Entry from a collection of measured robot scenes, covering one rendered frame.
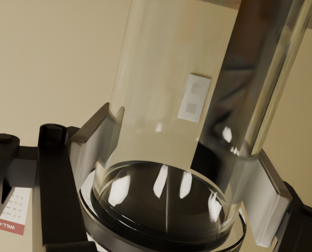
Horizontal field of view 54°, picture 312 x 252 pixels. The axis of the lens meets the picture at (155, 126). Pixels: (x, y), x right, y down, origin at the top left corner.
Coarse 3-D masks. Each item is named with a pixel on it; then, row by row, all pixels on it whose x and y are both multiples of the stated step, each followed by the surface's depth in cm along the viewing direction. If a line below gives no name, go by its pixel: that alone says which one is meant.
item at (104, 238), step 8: (88, 216) 16; (88, 224) 16; (96, 224) 16; (96, 232) 16; (104, 232) 15; (104, 240) 15; (112, 240) 15; (120, 240) 15; (112, 248) 15; (120, 248) 15; (128, 248) 15; (136, 248) 15
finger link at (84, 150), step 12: (96, 120) 16; (84, 132) 15; (96, 132) 16; (72, 144) 14; (84, 144) 14; (96, 144) 17; (72, 156) 14; (84, 156) 14; (96, 156) 18; (72, 168) 14; (84, 168) 15; (84, 180) 16
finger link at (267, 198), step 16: (256, 176) 17; (272, 176) 15; (256, 192) 16; (272, 192) 14; (288, 192) 14; (256, 208) 16; (272, 208) 14; (256, 224) 15; (272, 224) 14; (256, 240) 14; (272, 240) 14
